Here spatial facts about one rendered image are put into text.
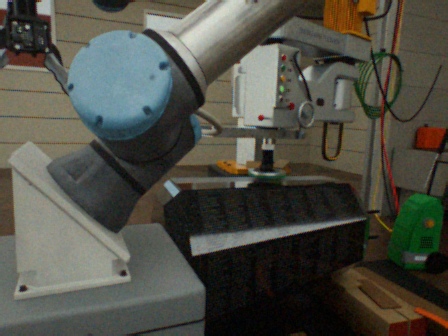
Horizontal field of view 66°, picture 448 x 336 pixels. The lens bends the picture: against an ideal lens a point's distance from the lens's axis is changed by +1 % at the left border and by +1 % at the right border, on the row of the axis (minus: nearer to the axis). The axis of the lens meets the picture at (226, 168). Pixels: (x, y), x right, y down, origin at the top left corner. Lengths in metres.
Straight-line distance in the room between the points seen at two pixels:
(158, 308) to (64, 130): 7.21
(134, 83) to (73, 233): 0.28
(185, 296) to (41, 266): 0.24
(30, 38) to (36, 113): 7.01
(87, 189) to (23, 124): 7.17
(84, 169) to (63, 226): 0.12
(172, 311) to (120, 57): 0.42
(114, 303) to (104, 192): 0.19
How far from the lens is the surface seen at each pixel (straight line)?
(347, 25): 2.43
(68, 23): 7.92
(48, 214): 0.62
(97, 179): 0.67
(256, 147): 2.66
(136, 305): 0.62
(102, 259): 0.65
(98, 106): 0.51
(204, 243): 1.52
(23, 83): 7.81
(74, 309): 0.62
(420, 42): 4.94
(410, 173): 4.49
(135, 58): 0.52
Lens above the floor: 1.15
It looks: 8 degrees down
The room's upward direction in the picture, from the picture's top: 2 degrees clockwise
